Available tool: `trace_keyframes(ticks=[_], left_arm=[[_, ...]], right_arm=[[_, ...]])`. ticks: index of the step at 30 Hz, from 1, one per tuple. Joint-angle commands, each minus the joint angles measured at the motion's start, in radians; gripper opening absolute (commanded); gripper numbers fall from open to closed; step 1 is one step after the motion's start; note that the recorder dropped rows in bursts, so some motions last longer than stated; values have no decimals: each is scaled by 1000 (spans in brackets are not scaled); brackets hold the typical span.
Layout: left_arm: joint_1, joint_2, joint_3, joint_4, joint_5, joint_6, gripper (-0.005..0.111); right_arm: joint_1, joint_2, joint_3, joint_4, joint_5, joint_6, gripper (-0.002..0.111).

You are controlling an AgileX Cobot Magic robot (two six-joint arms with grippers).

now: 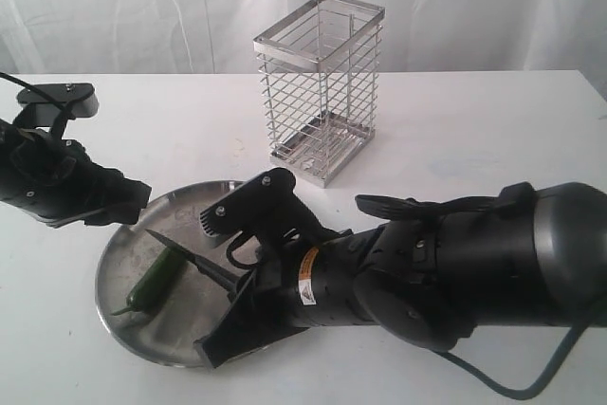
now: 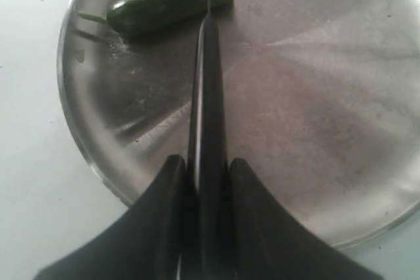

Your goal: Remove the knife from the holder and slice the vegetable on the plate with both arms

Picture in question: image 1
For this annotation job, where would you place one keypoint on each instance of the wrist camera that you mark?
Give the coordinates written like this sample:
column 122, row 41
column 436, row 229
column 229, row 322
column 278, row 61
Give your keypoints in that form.
column 266, row 208
column 53, row 105

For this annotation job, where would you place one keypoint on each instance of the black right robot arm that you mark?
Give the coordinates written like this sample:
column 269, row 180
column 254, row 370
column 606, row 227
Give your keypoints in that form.
column 429, row 274

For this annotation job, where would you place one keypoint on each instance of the black-handled kitchen knife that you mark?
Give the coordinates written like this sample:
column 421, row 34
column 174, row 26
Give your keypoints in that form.
column 221, row 276

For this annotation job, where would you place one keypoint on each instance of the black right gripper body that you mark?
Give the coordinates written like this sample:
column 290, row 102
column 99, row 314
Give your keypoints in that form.
column 309, row 285

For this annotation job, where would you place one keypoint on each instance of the green chili pepper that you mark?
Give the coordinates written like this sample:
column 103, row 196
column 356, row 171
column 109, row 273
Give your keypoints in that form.
column 153, row 288

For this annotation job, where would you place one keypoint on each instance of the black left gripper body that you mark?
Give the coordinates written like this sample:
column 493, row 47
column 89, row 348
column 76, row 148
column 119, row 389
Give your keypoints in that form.
column 35, row 176

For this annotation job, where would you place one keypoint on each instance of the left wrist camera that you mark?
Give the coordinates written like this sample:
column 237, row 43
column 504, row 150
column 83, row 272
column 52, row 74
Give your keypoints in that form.
column 53, row 105

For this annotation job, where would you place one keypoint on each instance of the chrome wire utensil holder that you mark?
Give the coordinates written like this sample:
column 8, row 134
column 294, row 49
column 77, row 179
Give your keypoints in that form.
column 319, row 68

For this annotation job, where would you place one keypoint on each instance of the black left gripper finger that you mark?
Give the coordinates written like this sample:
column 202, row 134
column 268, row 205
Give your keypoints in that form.
column 120, row 190
column 57, row 216

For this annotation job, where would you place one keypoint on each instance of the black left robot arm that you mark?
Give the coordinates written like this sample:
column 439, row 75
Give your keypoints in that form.
column 71, row 146

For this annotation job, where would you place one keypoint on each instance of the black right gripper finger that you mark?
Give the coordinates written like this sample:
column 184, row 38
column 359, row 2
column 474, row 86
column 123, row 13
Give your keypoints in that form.
column 242, row 330

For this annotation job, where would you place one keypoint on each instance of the round stainless steel plate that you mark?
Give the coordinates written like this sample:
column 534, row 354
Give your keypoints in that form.
column 194, row 305

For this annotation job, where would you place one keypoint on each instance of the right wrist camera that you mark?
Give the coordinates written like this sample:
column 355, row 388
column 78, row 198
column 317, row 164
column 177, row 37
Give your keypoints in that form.
column 266, row 208

